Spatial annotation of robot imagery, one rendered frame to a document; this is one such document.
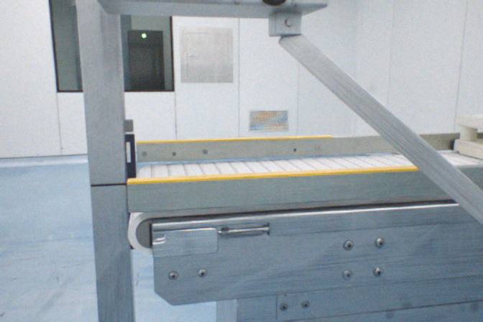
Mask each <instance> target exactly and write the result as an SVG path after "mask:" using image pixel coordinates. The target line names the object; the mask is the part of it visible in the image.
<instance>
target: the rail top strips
mask: <svg viewBox="0 0 483 322"><path fill-rule="evenodd" d="M324 137H333V136H331V135H306V136H280V137H255V138H230V139H179V140H153V141H137V144H154V143H179V142H227V141H252V140H276V139H324ZM418 170H419V169H418V168H417V167H416V166H415V165H401V166H385V167H368V168H351V169H334V170H302V171H285V172H253V173H237V174H219V175H186V176H170V177H153V178H128V181H127V185H137V184H153V183H179V182H184V181H199V180H230V179H246V178H276V177H292V176H308V175H339V174H355V173H385V172H402V171H418Z"/></svg>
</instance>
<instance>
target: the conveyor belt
mask: <svg viewBox="0 0 483 322"><path fill-rule="evenodd" d="M439 153H441V155H442V156H443V157H445V158H446V159H447V160H448V161H449V162H451V163H452V164H453V165H473V164H483V160H482V159H479V158H475V157H470V156H466V155H456V153H455V152H439ZM401 165H414V164H413V163H412V162H410V161H409V160H408V159H406V158H405V157H404V156H403V155H381V156H361V157H324V158H305V159H286V160H250V161H231V162H194V163H174V164H156V165H145V166H144V167H142V169H141V170H140V171H139V172H138V173H137V178H153V177H170V176H186V175H219V174H237V173H268V172H285V171H302V170H334V169H351V168H368V167H385V166H401ZM446 199H452V198H451V197H450V196H449V195H447V194H443V195H419V196H405V197H393V198H368V199H356V200H342V201H318V202H305V203H281V204H269V205H256V206H232V207H218V208H195V209H182V210H170V211H157V212H144V213H131V216H130V221H129V231H128V235H129V241H130V243H131V245H132V246H133V247H134V249H136V250H137V251H138V252H141V253H143V254H153V251H152V249H150V248H146V247H143V246H142V245H141V244H139V243H138V242H137V238H136V235H135V231H136V228H137V226H138V225H139V224H140V222H141V221H143V220H145V219H149V218H160V217H166V219H178V218H182V217H183V216H196V215H208V214H220V213H243V211H267V210H278V209H291V208H314V207H327V206H349V205H362V204H374V203H397V202H411V201H434V200H446Z"/></svg>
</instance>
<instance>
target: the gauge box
mask: <svg viewBox="0 0 483 322"><path fill-rule="evenodd" d="M97 2H98V3H99V4H100V6H101V7H102V8H103V10H104V11H105V12H106V13H107V14H119V15H141V16H172V17H214V18H233V19H269V14H271V13H273V12H302V14H301V16H305V15H307V14H310V13H313V12H316V11H319V10H321V9H322V8H325V7H327V6H328V4H329V0H287V1H286V2H284V3H283V4H281V5H277V6H270V5H268V4H266V3H264V2H263V1H262V0H97Z"/></svg>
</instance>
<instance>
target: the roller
mask: <svg viewBox="0 0 483 322"><path fill-rule="evenodd" d="M155 219H166V217H160V218H146V219H145V220H143V221H141V222H140V224H139V225H138V226H137V228H136V231H135V235H136V238H137V242H138V243H139V244H141V245H142V246H143V247H146V248H150V249H151V248H152V243H153V238H152V221H153V220H155Z"/></svg>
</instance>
